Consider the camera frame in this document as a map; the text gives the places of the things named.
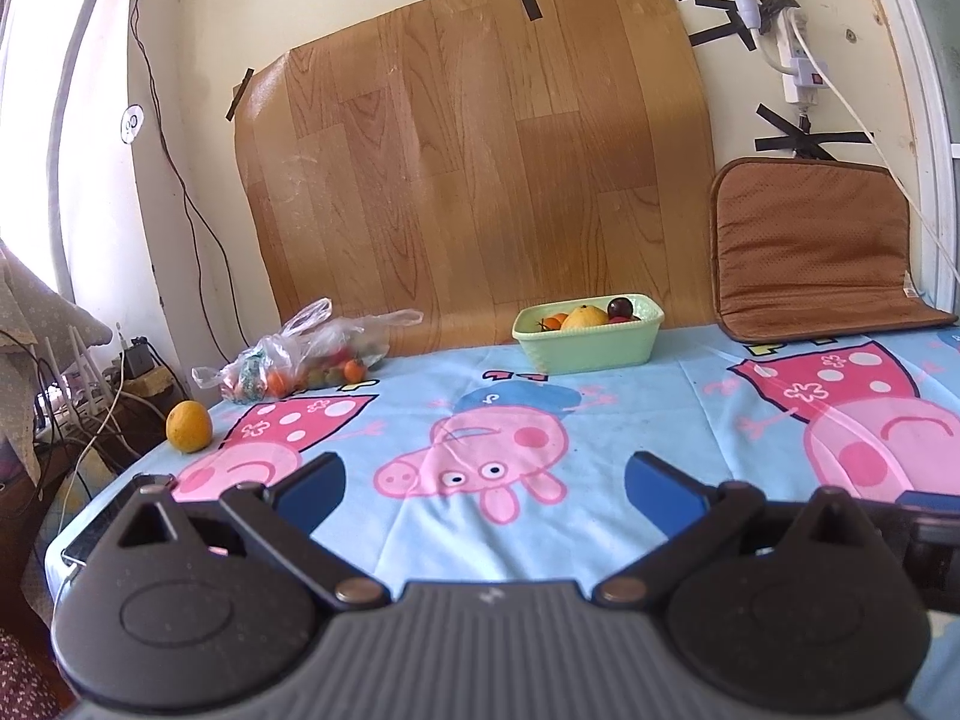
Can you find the patterned curtain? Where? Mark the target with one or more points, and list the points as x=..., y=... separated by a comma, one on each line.
x=37, y=345

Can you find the black power adapter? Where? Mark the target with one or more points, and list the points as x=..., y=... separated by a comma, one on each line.
x=136, y=360

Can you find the printed cartoon blanket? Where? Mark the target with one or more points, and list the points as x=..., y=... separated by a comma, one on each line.
x=600, y=450

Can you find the yellow lemon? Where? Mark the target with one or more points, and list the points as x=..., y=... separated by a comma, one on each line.
x=583, y=316

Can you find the cardboard box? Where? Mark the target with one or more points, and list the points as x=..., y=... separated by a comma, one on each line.
x=146, y=384

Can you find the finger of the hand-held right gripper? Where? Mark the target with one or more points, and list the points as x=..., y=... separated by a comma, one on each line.
x=934, y=547

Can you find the yellow orange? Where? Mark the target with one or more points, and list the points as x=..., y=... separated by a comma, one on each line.
x=188, y=427

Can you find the clear plastic bag of produce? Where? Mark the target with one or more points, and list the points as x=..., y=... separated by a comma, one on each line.
x=300, y=360

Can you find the smartphone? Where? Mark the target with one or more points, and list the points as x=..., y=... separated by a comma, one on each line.
x=86, y=536

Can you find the red cherry tomato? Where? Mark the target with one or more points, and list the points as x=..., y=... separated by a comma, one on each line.
x=624, y=320

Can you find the brown seat cushion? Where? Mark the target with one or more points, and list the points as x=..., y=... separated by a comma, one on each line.
x=814, y=247

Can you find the dark purple plum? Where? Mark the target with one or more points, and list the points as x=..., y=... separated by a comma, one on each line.
x=619, y=307

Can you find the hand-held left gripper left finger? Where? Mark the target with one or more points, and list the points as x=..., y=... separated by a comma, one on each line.
x=313, y=486

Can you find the mandarin orange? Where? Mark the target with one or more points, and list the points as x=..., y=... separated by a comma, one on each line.
x=555, y=322

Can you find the white window frame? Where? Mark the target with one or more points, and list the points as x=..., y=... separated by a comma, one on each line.
x=919, y=90

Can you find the round white sticker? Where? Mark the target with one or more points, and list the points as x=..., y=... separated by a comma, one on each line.
x=131, y=122

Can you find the wood pattern vinyl sheet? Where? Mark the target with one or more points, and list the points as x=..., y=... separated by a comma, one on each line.
x=472, y=165

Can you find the white router with antennas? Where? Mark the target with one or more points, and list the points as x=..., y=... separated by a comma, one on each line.
x=75, y=382

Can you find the green plastic basin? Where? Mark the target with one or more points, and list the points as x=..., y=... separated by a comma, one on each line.
x=592, y=349

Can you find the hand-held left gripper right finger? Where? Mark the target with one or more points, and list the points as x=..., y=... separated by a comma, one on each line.
x=660, y=486

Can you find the floral cloth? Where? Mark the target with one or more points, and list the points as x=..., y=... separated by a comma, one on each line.
x=22, y=679

